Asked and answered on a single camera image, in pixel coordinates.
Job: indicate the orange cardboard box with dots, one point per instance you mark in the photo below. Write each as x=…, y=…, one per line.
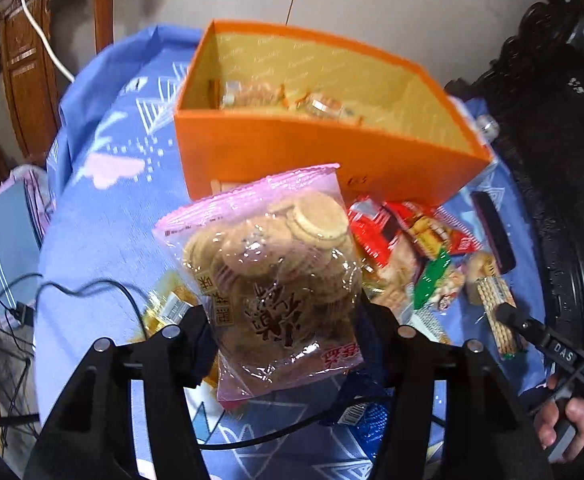
x=292, y=155

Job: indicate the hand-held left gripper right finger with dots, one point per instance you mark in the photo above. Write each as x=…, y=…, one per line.
x=372, y=330

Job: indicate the clear wrapped pastry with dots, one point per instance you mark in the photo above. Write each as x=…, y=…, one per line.
x=252, y=96

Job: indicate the wooden chair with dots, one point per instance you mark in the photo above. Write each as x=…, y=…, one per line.
x=27, y=75

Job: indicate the beige cracker packet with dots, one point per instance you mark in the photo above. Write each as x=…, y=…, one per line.
x=397, y=280

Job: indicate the green snack packet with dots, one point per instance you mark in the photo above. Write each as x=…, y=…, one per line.
x=434, y=272

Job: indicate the gold foil snack packet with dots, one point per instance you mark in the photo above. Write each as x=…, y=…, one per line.
x=164, y=305

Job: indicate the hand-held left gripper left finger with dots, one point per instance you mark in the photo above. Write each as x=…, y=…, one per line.
x=198, y=327

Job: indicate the dark carved furniture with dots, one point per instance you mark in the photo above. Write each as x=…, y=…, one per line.
x=557, y=160

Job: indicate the red yellow snack packet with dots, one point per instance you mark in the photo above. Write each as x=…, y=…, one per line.
x=442, y=235

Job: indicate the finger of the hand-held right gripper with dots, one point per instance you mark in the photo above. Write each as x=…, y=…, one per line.
x=514, y=322

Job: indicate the orange wrapped candy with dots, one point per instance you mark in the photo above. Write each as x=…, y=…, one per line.
x=327, y=107

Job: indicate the blue snack packet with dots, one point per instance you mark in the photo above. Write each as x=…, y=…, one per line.
x=367, y=420

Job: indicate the blue striped box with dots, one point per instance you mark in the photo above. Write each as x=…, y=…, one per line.
x=9, y=225

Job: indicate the clear round biscuit packet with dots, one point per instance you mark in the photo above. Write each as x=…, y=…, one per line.
x=479, y=267

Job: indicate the wafer roll packet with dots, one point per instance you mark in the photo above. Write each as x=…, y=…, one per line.
x=497, y=310

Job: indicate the pink round cookie bag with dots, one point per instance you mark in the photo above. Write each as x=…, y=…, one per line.
x=272, y=280

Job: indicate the blue printed tablecloth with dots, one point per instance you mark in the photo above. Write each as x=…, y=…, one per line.
x=107, y=220

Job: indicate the black flat device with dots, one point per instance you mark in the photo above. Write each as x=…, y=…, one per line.
x=494, y=232

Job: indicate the small shiny white object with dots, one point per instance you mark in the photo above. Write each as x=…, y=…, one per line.
x=488, y=127

